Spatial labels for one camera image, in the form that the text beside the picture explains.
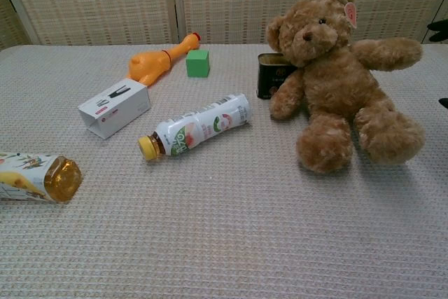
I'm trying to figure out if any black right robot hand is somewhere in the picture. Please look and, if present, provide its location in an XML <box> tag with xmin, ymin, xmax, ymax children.
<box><xmin>426</xmin><ymin>18</ymin><xmax>448</xmax><ymax>110</ymax></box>

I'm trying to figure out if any brown plush teddy bear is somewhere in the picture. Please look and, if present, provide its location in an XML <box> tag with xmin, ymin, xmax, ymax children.
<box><xmin>265</xmin><ymin>0</ymin><xmax>426</xmax><ymax>174</ymax></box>

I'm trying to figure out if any orange rubber chicken toy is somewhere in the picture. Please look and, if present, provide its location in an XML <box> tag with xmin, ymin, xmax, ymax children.
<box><xmin>126</xmin><ymin>32</ymin><xmax>203</xmax><ymax>88</ymax></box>

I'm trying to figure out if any pink hang tag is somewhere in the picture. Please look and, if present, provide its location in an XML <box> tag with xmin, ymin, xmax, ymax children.
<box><xmin>344</xmin><ymin>1</ymin><xmax>358</xmax><ymax>30</ymax></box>

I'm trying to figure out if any black and gold tin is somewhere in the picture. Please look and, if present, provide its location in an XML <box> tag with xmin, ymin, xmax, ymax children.
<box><xmin>256</xmin><ymin>52</ymin><xmax>298</xmax><ymax>100</ymax></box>

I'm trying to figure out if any green cube block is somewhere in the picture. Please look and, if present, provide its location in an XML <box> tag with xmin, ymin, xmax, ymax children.
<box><xmin>185</xmin><ymin>49</ymin><xmax>211</xmax><ymax>78</ymax></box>

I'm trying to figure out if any yellow-capped tea bottle white label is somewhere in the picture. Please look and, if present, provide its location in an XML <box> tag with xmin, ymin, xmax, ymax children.
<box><xmin>137</xmin><ymin>92</ymin><xmax>253</xmax><ymax>162</ymax></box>

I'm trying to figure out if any beige waffle-weave tablecloth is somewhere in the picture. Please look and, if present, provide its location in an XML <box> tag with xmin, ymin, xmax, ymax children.
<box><xmin>0</xmin><ymin>43</ymin><xmax>448</xmax><ymax>299</ymax></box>

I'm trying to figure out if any white cardboard product box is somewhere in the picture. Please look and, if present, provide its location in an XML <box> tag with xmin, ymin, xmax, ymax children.
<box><xmin>77</xmin><ymin>78</ymin><xmax>153</xmax><ymax>140</ymax></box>

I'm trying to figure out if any yellow juice bottle illustrated label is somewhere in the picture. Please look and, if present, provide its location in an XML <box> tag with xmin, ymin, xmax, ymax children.
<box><xmin>0</xmin><ymin>151</ymin><xmax>84</xmax><ymax>204</ymax></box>

